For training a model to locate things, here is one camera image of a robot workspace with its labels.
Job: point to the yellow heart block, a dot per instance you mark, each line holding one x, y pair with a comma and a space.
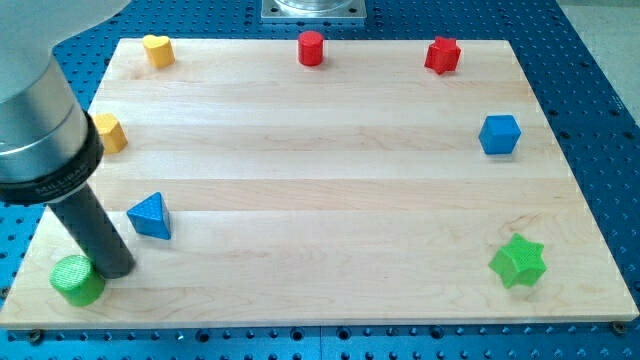
159, 50

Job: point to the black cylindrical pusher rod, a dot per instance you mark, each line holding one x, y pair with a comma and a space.
83, 216

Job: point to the green star block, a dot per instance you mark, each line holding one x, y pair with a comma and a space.
519, 262

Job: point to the red star block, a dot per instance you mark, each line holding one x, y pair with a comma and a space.
443, 55

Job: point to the blue cube block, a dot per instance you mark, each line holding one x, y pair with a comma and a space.
499, 134

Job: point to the right board clamp screw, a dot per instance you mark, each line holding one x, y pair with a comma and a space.
619, 328

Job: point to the board clamp screw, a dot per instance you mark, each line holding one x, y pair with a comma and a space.
35, 336
619, 328

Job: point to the blue triangle block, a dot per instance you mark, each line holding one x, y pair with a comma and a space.
151, 217

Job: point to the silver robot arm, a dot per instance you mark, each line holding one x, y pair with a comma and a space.
49, 145

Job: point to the green cylinder block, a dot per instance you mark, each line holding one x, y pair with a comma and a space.
76, 280

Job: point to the wooden board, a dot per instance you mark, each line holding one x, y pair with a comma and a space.
352, 193

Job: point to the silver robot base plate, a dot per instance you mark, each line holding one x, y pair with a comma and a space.
281, 10

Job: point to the left board clamp screw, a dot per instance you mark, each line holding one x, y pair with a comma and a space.
35, 336

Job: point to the yellow hexagon block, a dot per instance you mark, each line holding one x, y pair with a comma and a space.
111, 132

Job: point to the red cylinder block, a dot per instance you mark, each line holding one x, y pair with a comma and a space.
310, 48

